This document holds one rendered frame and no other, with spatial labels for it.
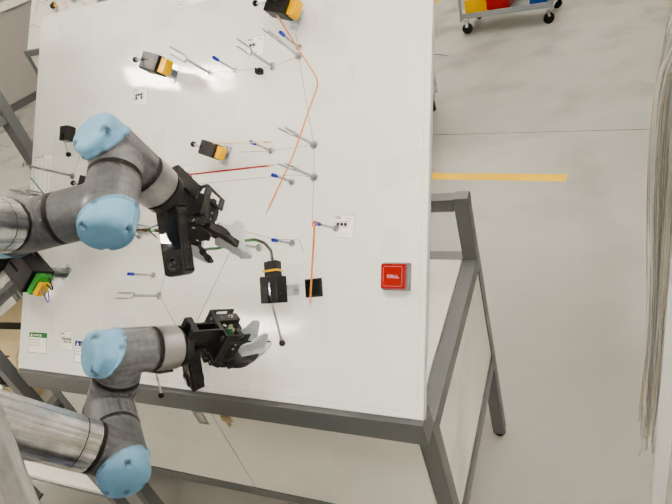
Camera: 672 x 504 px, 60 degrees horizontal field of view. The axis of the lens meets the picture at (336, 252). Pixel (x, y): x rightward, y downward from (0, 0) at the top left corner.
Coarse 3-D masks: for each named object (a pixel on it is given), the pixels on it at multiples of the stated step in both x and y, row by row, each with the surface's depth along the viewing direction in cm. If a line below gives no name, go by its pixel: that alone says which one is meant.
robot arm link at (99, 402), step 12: (96, 384) 92; (96, 396) 92; (108, 396) 92; (120, 396) 92; (132, 396) 95; (84, 408) 95; (96, 408) 91; (108, 408) 90; (120, 408) 90; (132, 408) 92
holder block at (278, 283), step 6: (270, 276) 120; (276, 276) 119; (282, 276) 121; (264, 282) 120; (270, 282) 120; (276, 282) 119; (282, 282) 121; (264, 288) 120; (270, 288) 119; (276, 288) 119; (282, 288) 121; (264, 294) 120; (276, 294) 119; (282, 294) 120; (264, 300) 120; (270, 300) 120; (276, 300) 119; (282, 300) 120
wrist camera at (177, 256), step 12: (156, 216) 95; (168, 216) 94; (180, 216) 94; (168, 228) 94; (180, 228) 93; (168, 240) 94; (180, 240) 93; (168, 252) 94; (180, 252) 93; (168, 264) 94; (180, 264) 93; (192, 264) 95; (168, 276) 95
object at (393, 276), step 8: (384, 264) 115; (392, 264) 114; (400, 264) 114; (384, 272) 115; (392, 272) 114; (400, 272) 114; (384, 280) 115; (392, 280) 114; (400, 280) 113; (384, 288) 115; (392, 288) 114; (400, 288) 113
